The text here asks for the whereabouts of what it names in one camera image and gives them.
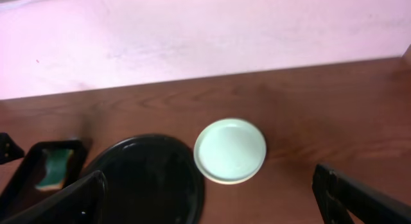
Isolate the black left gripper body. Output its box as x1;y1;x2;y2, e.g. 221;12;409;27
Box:
0;133;24;165

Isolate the round black tray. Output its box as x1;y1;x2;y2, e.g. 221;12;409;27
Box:
83;134;205;224

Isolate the green sponge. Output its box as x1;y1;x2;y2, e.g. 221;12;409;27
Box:
35;149;74;191

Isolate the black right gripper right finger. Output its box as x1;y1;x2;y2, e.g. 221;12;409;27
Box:
311;164;410;224

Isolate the light green plate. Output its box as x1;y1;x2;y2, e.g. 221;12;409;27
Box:
193;118;267;185

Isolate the rectangular black tray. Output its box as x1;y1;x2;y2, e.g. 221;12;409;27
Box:
1;140;88;220

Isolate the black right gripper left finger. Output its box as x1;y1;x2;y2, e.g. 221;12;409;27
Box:
2;171;108;224

